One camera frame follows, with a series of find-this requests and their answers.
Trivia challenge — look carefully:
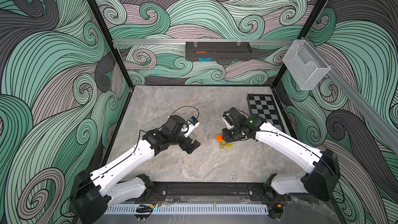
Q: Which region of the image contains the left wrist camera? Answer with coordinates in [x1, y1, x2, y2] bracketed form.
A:
[183, 116, 200, 138]

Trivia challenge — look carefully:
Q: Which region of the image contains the clear plastic wall bin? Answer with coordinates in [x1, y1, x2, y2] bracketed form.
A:
[283, 39, 331, 91]

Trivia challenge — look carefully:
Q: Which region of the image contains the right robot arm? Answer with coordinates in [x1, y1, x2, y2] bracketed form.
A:
[222, 107, 341, 201]

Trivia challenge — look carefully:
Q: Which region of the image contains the aluminium wall rail right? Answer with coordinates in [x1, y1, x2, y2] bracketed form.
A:
[302, 37, 398, 153]

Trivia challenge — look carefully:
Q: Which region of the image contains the orange 2x4 brick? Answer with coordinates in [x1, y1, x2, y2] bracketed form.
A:
[216, 135, 223, 142]

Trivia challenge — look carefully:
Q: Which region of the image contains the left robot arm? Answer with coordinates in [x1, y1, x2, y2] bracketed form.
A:
[70, 115, 201, 224]

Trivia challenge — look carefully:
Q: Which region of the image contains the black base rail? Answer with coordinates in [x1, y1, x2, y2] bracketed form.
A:
[105, 181, 335, 202]

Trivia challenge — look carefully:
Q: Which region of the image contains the aluminium wall rail back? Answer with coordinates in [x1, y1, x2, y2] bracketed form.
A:
[113, 38, 294, 46]

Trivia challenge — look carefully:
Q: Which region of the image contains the white slotted cable duct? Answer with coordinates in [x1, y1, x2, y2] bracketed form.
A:
[105, 203, 268, 215]

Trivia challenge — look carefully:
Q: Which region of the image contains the checkerboard mat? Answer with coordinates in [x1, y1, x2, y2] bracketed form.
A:
[247, 94, 286, 132]

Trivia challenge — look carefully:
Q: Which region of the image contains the aluminium wall rail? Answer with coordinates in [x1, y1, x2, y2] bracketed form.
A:
[113, 38, 294, 46]
[302, 37, 398, 153]

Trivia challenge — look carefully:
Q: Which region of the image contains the large lime 2x4 brick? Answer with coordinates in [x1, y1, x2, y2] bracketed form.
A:
[219, 141, 233, 149]

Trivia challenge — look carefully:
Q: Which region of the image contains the black wall tray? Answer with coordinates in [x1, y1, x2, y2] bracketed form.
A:
[185, 42, 253, 63]

